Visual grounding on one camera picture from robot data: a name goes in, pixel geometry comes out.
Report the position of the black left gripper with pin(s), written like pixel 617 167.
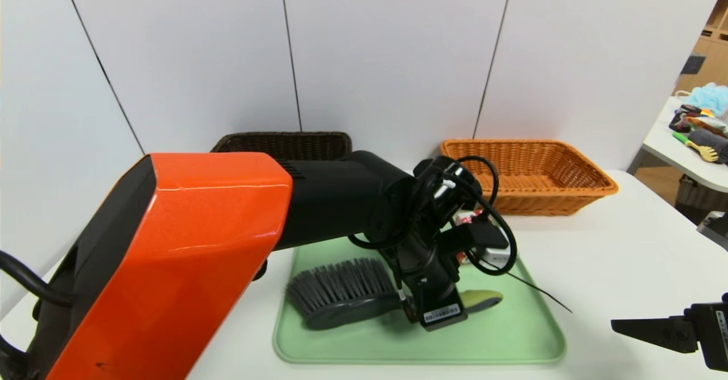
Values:
pixel 442 313

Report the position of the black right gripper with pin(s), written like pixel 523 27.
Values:
pixel 715 330

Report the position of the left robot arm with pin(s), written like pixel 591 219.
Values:
pixel 199 255

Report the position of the dark wicker storage basket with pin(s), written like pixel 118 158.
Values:
pixel 697 195

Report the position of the orange wicker basket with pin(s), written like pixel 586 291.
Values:
pixel 546 198

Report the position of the dark brown wicker basket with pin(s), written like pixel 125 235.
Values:
pixel 284 144

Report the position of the light green plastic tray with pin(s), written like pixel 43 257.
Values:
pixel 512 340

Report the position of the white side table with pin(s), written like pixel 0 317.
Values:
pixel 671 152

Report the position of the dark grey cloth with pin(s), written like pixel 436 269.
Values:
pixel 711 140

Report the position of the colourful snack packets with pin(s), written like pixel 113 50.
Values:
pixel 691 119

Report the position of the light blue cloth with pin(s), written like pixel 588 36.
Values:
pixel 708 98

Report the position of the dark grey square object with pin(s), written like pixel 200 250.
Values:
pixel 690 66

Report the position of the wooden shelf cabinet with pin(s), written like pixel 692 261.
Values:
pixel 714 56

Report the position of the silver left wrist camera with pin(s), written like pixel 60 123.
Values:
pixel 493 255

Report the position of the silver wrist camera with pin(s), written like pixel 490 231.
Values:
pixel 493 255
pixel 715 229

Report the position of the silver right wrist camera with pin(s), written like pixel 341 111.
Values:
pixel 715 229

